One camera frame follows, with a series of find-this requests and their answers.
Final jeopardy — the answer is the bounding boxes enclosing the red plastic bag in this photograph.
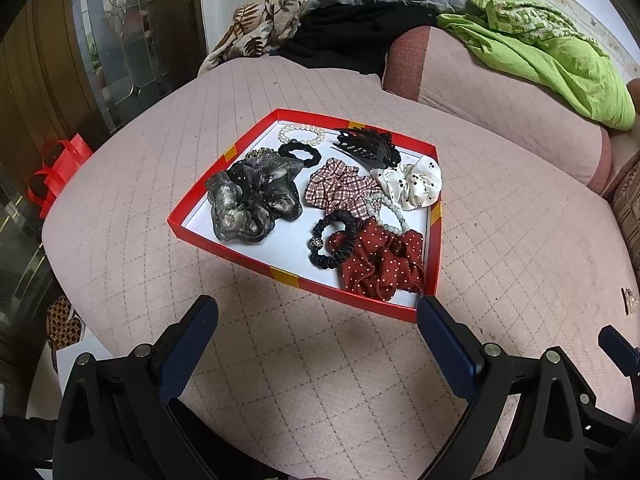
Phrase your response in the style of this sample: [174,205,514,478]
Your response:
[27,133,95,219]

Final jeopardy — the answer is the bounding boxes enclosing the pale grey bead bracelet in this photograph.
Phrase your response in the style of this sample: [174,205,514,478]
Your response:
[364,195,408,235]

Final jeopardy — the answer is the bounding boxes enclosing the green cloth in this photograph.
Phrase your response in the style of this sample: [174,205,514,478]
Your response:
[436,0,637,132]

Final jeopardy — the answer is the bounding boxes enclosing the black ruffled hair tie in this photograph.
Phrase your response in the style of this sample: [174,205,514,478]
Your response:
[277,141,326,168]

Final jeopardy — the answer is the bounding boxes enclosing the black cloth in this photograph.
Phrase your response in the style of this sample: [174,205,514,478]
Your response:
[272,0,438,75]

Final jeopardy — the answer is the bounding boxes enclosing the brown patterned slipper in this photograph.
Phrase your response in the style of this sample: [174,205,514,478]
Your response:
[46,294,83,356]

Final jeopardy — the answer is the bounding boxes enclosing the glass display cabinet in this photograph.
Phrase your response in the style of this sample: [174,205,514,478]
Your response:
[0,162,56,321]

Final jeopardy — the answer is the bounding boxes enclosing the grey sheer scrunchie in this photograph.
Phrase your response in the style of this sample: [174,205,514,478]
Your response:
[206,155,305,243]

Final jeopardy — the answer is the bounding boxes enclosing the red cardboard box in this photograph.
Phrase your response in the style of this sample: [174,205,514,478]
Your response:
[166,108,445,324]

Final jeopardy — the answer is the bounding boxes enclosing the white black-dotted scrunchie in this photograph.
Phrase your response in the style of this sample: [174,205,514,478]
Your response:
[370,156,443,211]

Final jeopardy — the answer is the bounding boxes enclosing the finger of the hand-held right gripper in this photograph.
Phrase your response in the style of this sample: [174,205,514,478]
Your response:
[574,390,640,461]
[597,325,640,377]

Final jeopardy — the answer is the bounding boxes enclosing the black hair claw clip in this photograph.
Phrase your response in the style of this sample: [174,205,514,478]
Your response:
[330,128,402,170]

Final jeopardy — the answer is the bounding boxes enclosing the black satin hair tie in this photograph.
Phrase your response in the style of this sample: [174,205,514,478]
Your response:
[308,209,363,268]

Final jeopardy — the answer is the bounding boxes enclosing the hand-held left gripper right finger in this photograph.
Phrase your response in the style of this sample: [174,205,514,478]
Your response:
[416,295,586,480]

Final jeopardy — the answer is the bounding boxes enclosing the wooden glass-panel door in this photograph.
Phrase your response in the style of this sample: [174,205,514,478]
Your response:
[0,0,208,171]

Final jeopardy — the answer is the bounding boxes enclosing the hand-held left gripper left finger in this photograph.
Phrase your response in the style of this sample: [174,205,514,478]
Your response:
[52,295,221,480]

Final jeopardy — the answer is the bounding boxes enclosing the red white-dotted scrunchie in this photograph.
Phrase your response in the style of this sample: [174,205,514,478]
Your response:
[332,217,426,302]

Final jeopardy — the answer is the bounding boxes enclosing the white pearl bracelet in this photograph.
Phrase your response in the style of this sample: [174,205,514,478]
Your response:
[278,124,327,147]

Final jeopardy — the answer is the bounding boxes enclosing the pink plaid scrunchie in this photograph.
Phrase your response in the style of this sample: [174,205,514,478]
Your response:
[305,157,383,211]

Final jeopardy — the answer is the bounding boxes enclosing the beige leaf-print cloth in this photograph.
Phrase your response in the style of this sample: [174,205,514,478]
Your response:
[199,0,316,75]

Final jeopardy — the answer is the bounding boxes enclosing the brown striped cushion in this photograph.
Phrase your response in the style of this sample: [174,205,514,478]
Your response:
[602,150,640,261]

